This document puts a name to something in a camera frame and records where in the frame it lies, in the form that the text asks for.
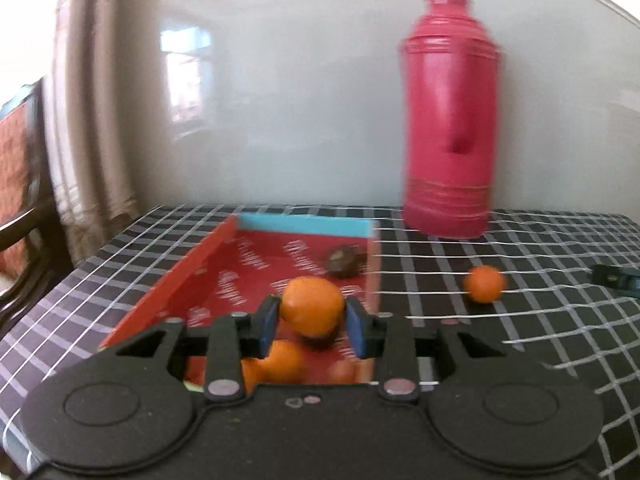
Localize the dark brown mangosteen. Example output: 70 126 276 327
326 245 366 280

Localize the dark wooden chair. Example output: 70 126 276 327
0 77 76 333

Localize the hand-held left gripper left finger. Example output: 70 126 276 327
115 296 282 405

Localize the black white checked tablecloth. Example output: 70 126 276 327
0 203 640 480

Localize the red thermos flask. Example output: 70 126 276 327
399 0 507 240

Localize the beige curtain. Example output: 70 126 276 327
42 0 147 267

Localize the colourful cardboard box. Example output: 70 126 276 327
97 212 384 392

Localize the orange mandarin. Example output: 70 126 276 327
462 265 506 304
279 275 347 339
257 340 307 386

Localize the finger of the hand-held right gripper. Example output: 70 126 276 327
592 264 640 297

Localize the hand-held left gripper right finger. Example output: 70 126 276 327
346 299 507 405

